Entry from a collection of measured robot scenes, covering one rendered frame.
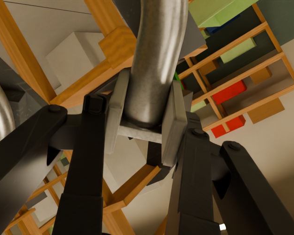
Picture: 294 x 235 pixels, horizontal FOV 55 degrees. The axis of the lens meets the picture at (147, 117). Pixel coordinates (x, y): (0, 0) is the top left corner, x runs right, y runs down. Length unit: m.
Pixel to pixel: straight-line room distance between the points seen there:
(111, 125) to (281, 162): 6.36
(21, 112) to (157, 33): 0.16
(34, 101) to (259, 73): 5.33
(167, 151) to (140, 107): 0.05
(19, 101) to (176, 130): 0.17
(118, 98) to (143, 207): 7.77
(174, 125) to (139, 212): 7.92
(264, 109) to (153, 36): 5.47
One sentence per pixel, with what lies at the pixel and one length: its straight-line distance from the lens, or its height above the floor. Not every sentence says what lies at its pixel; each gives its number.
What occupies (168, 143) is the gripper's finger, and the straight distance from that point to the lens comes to 0.16.
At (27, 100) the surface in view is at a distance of 0.30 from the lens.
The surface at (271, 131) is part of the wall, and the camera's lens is 6.28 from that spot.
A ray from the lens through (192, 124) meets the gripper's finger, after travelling 0.17.
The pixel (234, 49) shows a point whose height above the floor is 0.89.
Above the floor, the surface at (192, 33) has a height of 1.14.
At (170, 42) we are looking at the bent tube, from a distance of 0.18.
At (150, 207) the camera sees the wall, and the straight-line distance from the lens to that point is 7.82.
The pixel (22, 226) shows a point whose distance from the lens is 5.24.
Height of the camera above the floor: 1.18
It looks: level
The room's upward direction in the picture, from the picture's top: 151 degrees clockwise
